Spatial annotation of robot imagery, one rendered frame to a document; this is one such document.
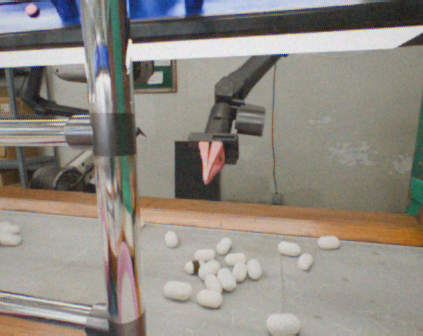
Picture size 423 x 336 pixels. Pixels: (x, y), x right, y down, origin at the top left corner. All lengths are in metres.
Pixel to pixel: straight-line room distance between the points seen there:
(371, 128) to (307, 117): 0.50
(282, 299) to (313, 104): 2.12
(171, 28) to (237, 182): 2.25
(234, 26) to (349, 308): 0.34
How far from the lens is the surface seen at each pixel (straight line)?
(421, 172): 0.70
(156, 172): 2.70
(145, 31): 0.29
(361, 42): 0.31
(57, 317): 0.22
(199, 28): 0.27
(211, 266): 0.40
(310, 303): 0.39
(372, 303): 0.42
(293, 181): 2.46
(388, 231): 0.61
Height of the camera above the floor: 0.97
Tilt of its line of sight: 11 degrees down
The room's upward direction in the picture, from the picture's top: straight up
